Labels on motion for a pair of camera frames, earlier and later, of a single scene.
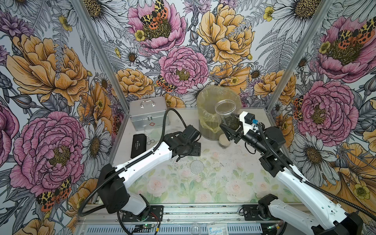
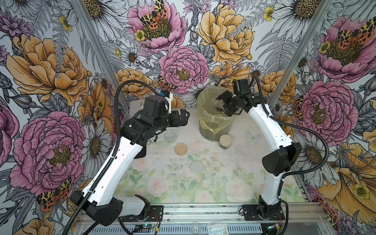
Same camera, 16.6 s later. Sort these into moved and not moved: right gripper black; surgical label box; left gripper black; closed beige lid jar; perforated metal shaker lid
Moved: right gripper black; left gripper black
Not moved: closed beige lid jar; perforated metal shaker lid; surgical label box
